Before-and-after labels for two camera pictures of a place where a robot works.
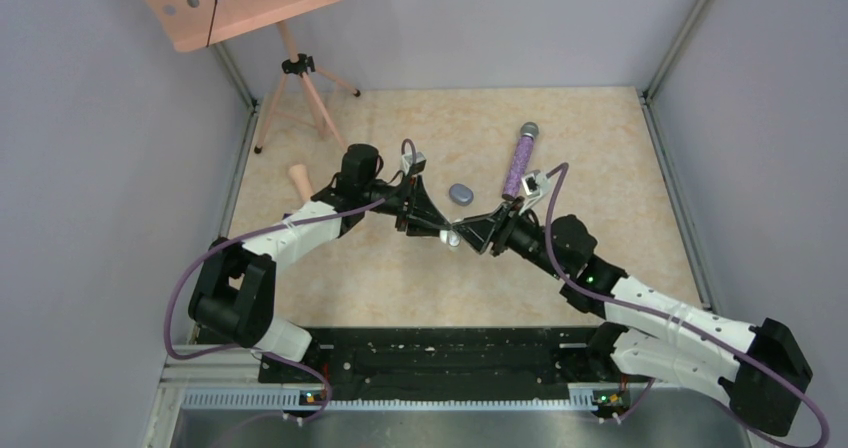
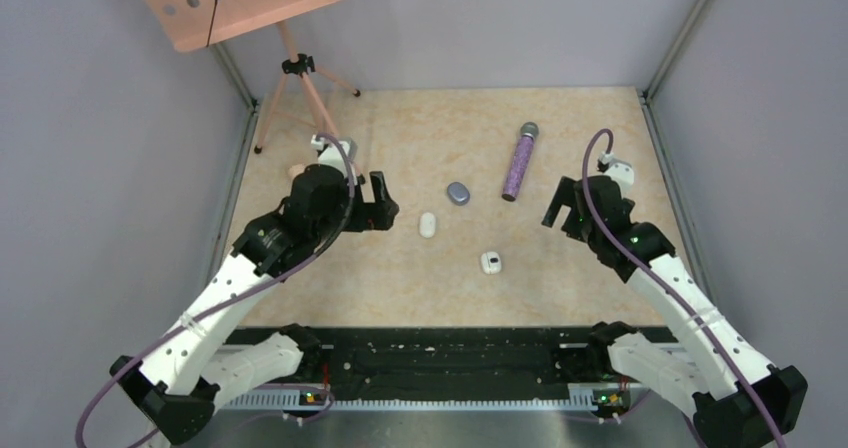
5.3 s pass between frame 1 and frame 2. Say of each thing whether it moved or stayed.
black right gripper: moved
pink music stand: stayed
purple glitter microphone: stayed
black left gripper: moved
